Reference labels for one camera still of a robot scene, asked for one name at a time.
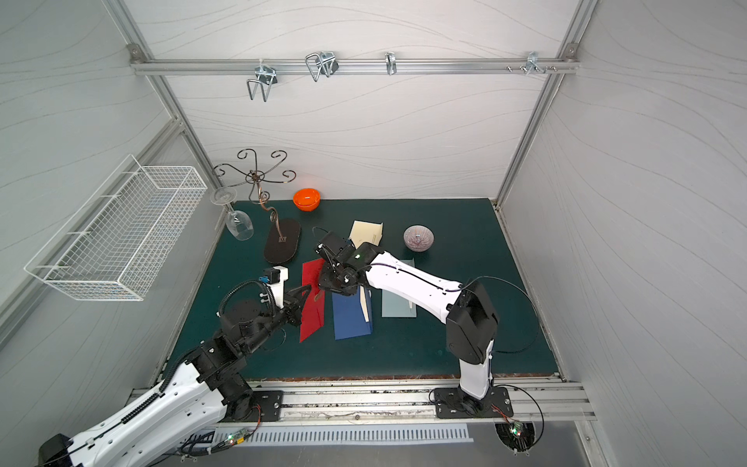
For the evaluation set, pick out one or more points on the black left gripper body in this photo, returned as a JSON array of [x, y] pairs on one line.
[[295, 306]]

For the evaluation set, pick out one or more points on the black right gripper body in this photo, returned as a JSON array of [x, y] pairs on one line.
[[337, 276]]

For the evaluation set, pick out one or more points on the red envelope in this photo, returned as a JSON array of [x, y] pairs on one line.
[[313, 314]]

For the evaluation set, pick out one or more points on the cream yellow envelope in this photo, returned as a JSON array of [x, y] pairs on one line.
[[366, 232]]

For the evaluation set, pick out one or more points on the blue envelope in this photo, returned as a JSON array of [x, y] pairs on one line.
[[352, 315]]

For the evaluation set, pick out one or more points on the light teal envelope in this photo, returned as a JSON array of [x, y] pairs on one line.
[[395, 306]]

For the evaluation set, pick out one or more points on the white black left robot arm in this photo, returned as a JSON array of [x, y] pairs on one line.
[[204, 387]]

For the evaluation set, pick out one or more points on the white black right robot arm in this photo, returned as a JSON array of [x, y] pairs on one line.
[[470, 319]]

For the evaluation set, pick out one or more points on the copper wine glass stand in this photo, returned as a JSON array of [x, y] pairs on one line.
[[284, 236]]

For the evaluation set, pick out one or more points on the pink striped glass bowl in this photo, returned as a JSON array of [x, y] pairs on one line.
[[418, 238]]

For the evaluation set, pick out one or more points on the orange bowl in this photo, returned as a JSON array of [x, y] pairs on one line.
[[307, 199]]

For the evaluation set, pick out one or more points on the clear wine glass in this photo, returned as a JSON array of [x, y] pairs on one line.
[[237, 222]]

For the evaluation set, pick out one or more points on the small green circuit board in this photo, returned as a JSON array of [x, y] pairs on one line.
[[238, 437]]

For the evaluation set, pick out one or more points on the white vented strip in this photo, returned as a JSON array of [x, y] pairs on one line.
[[360, 435]]

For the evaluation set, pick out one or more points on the metal double hook middle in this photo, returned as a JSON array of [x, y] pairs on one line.
[[321, 64]]

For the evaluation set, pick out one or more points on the metal double hook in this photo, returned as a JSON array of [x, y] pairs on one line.
[[321, 64], [261, 85]]

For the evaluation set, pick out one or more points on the metal double hook left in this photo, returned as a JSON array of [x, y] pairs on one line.
[[261, 85]]

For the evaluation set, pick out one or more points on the small metal hook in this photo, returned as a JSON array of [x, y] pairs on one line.
[[390, 63]]

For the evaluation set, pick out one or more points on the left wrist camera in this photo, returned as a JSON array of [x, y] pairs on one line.
[[275, 277]]

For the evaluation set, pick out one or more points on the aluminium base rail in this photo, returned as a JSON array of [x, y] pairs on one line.
[[380, 401]]

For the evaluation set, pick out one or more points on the white wire basket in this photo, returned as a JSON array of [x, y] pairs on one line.
[[113, 247]]

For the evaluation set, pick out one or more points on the metal bracket hook right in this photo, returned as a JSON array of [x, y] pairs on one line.
[[532, 66]]

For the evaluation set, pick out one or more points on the aluminium overhead rail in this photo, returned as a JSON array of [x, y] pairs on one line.
[[348, 66]]

